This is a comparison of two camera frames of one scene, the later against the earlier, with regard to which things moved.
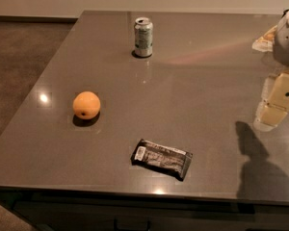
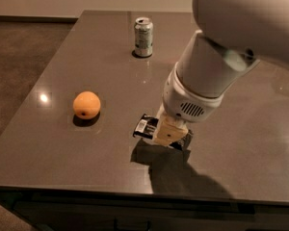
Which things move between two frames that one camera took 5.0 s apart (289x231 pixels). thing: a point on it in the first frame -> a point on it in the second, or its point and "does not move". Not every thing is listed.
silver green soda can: (144, 37) does not move
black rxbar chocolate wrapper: (150, 154) -> (147, 126)
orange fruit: (87, 105) does not move
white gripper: (287, 38) -> (183, 104)
